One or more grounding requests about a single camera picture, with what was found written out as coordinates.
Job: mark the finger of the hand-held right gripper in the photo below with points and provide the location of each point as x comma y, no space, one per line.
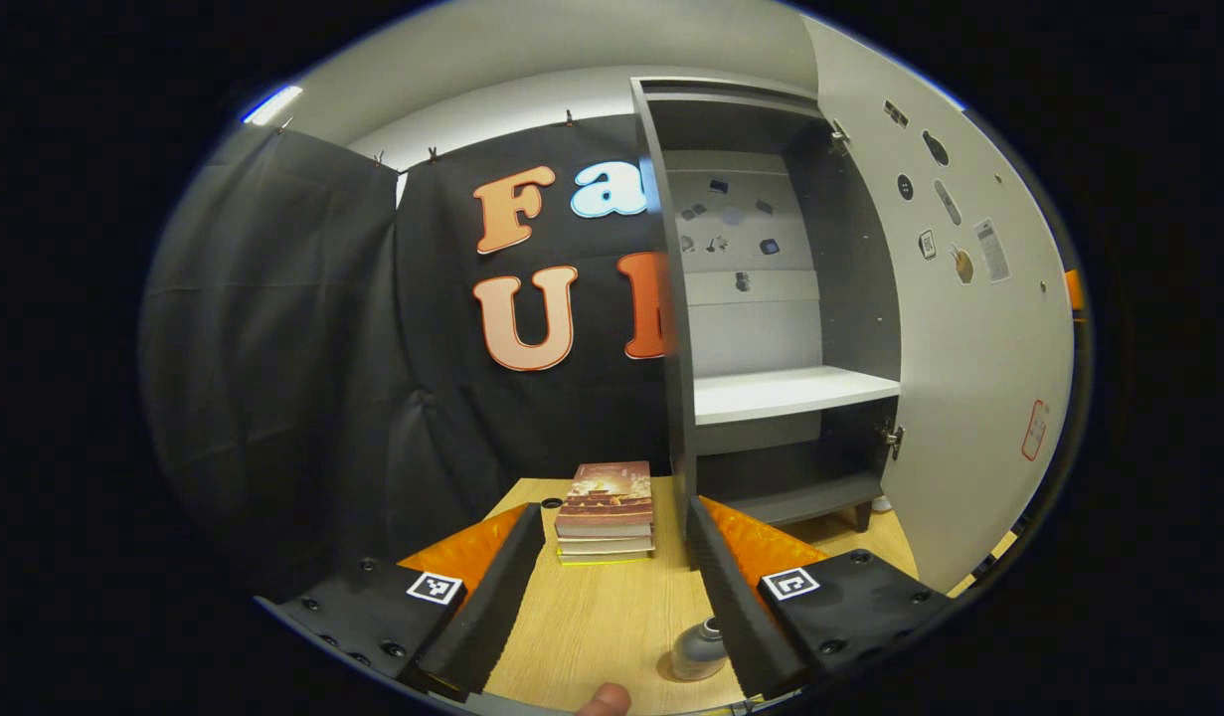
1073,290

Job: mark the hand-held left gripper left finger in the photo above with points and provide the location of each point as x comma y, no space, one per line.
492,607

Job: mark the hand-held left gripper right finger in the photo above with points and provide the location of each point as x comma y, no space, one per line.
736,607

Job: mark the printed metal bottle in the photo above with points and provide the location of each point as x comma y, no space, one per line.
696,651

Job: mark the white cabinet door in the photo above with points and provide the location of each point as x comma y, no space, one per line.
969,398

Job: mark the dark grey cabinet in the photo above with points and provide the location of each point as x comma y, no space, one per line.
860,278

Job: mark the white cabinet shelf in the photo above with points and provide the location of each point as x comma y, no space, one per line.
771,393

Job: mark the metal door hinge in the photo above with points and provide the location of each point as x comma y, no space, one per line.
892,440
839,134

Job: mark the white paged book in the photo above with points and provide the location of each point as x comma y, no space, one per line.
607,547
607,533

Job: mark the red brown cover book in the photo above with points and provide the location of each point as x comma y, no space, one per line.
607,492

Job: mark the black backdrop cloth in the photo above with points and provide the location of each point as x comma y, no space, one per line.
293,348

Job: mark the ceiling light panel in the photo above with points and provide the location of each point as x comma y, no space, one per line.
272,104

